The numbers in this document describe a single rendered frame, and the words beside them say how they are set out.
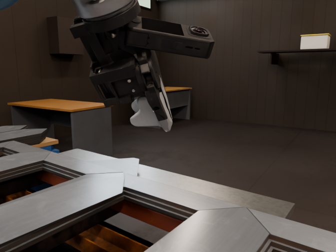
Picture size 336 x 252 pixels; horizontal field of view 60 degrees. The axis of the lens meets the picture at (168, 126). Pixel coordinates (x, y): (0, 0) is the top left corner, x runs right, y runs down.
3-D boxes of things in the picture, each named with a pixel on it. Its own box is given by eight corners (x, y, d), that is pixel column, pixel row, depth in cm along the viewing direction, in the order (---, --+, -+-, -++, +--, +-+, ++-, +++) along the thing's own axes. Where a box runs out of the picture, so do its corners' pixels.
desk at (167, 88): (191, 119, 711) (192, 87, 697) (160, 129, 597) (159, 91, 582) (167, 116, 748) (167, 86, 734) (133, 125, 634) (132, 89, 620)
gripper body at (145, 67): (112, 82, 46) (77, 8, 39) (164, 68, 45) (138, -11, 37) (107, 112, 41) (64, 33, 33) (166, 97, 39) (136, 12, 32)
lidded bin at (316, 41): (329, 49, 533) (331, 35, 528) (328, 48, 501) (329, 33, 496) (302, 50, 557) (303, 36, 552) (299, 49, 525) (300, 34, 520)
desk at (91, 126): (54, 142, 490) (51, 98, 476) (115, 154, 418) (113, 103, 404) (12, 152, 430) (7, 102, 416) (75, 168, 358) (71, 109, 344)
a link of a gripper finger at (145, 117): (141, 135, 49) (121, 93, 43) (175, 128, 48) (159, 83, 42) (140, 149, 47) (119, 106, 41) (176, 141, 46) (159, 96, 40)
